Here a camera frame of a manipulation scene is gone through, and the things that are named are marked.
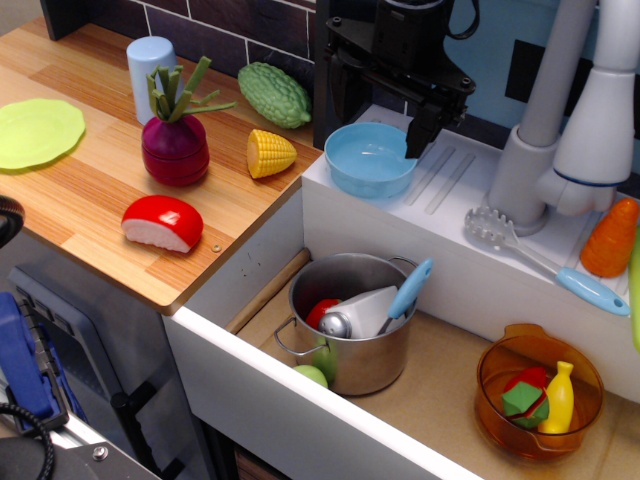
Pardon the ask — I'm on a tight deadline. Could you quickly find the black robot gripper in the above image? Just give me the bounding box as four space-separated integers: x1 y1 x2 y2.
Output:
326 1 476 159

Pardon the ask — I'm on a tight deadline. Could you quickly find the light blue plastic bowl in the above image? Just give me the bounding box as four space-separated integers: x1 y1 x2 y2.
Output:
324 122 418 199

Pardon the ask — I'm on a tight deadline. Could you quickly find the orange transparent bowl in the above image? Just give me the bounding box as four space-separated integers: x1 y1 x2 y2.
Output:
475 324 604 461

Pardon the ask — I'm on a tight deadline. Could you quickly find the green toy bitter melon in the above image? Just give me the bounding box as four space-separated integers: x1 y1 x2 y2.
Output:
237 62 312 129

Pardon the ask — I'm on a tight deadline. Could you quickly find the yellow toy corn half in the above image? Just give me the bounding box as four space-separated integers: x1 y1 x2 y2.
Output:
247 129 298 179

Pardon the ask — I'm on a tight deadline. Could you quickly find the grey toy faucet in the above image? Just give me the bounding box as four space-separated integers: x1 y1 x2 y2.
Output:
485 0 596 236

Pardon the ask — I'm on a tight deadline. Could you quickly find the stainless steel pot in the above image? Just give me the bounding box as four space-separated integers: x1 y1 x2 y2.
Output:
274 253 418 396

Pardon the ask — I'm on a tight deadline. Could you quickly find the white sprayer head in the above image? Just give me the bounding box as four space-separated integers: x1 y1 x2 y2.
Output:
536 0 639 216

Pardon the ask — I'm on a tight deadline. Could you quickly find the white salt shaker toy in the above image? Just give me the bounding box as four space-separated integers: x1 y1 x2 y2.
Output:
318 285 411 340

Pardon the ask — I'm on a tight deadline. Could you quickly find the purple toy beet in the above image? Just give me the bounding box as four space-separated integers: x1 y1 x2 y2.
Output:
141 56 236 186

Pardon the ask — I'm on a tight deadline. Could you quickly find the red toy tomato in pot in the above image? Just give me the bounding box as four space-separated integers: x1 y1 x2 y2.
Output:
305 298 341 331

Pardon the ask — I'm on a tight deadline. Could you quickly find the light blue plastic cup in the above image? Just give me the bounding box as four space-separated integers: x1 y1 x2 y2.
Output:
125 35 185 126

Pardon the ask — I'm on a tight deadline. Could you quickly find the orange toy carrot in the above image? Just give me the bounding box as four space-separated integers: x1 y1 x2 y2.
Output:
580 198 639 278

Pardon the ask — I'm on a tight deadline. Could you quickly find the white toy sink unit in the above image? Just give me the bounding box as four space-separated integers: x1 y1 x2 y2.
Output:
165 132 639 479

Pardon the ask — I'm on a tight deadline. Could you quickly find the green toy apple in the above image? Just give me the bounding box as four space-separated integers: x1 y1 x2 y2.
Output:
293 365 329 388

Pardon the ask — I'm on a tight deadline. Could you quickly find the lime green toy vegetable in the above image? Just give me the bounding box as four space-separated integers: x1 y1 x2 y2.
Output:
628 236 640 351

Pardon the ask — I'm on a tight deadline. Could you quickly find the red green toy strawberry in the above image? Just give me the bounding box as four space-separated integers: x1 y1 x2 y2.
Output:
501 367 549 430

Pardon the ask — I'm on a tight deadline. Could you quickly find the yellow toy bottle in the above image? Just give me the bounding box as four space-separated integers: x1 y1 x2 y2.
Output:
538 361 574 435

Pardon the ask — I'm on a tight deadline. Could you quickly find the lime green plastic plate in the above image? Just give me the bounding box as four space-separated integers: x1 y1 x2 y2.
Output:
1 99 86 171

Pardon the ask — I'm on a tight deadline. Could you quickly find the grey pasta spoon blue handle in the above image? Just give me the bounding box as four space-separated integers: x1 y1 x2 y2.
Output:
464 206 631 317

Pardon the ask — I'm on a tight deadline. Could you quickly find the blue handled utensil in pot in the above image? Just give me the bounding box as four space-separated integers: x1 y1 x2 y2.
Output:
377 258 433 335

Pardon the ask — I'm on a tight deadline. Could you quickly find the black oven door handle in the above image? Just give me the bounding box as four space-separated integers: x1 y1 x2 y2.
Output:
110 381 185 480

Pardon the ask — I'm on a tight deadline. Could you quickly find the black coiled cable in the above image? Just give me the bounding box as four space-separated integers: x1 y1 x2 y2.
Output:
0 402 55 480

